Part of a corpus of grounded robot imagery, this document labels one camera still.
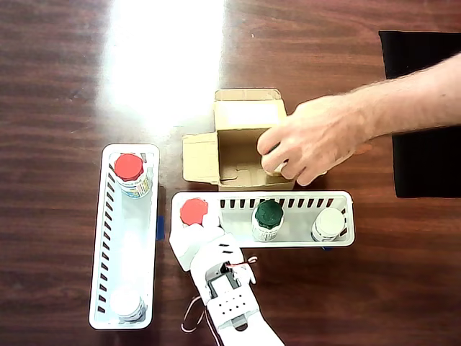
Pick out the red-capped bottle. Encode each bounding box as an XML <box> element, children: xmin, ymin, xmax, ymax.
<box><xmin>179</xmin><ymin>197</ymin><xmax>210</xmax><ymax>230</ymax></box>
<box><xmin>114</xmin><ymin>153</ymin><xmax>154</xmax><ymax>199</ymax></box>

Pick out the brown cardboard box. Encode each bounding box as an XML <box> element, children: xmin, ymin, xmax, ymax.
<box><xmin>182</xmin><ymin>89</ymin><xmax>328</xmax><ymax>191</ymax></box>

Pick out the person's bare forearm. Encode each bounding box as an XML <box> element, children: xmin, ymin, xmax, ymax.
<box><xmin>359</xmin><ymin>53</ymin><xmax>461</xmax><ymax>140</ymax></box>

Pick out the white plastic basket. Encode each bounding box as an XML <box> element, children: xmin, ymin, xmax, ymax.
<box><xmin>88</xmin><ymin>143</ymin><xmax>161</xmax><ymax>331</ymax></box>
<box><xmin>169</xmin><ymin>190</ymin><xmax>357</xmax><ymax>249</ymax></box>

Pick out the white-capped bottle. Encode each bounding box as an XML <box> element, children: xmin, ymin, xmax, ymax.
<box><xmin>109</xmin><ymin>284</ymin><xmax>148</xmax><ymax>323</ymax></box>
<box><xmin>310</xmin><ymin>208</ymin><xmax>349</xmax><ymax>242</ymax></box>

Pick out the person's bare hand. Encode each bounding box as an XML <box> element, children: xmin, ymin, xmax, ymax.
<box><xmin>257</xmin><ymin>89</ymin><xmax>375</xmax><ymax>187</ymax></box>

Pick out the black cloth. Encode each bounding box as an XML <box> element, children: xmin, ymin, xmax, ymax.
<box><xmin>378</xmin><ymin>30</ymin><xmax>461</xmax><ymax>198</ymax></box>

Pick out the short red gripper cable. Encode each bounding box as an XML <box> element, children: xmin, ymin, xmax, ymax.
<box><xmin>230</xmin><ymin>255</ymin><xmax>259</xmax><ymax>270</ymax></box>

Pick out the long red looped cable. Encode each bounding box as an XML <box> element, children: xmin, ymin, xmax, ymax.
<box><xmin>181</xmin><ymin>295</ymin><xmax>219</xmax><ymax>345</ymax></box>

